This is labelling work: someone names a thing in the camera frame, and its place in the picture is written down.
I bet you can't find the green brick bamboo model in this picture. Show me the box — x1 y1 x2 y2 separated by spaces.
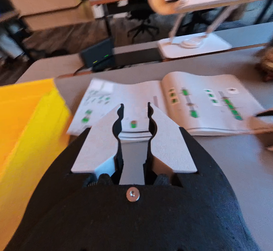
255 42 273 82

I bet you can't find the building instruction booklet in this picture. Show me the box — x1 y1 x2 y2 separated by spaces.
67 71 267 143

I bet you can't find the black cable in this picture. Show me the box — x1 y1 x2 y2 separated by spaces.
74 66 92 76

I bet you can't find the adjoining grey table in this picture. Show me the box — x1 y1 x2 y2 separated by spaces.
15 22 273 83

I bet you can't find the black power box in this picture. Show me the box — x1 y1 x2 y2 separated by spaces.
80 38 116 69

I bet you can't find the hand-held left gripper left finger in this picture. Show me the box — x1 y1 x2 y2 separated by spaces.
71 104 124 185

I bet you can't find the yellow plastic bin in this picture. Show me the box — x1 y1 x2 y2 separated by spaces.
0 78 72 249

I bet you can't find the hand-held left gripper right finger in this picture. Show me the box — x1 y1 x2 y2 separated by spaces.
143 102 198 185

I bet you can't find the grey desk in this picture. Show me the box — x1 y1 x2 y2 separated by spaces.
54 49 273 249

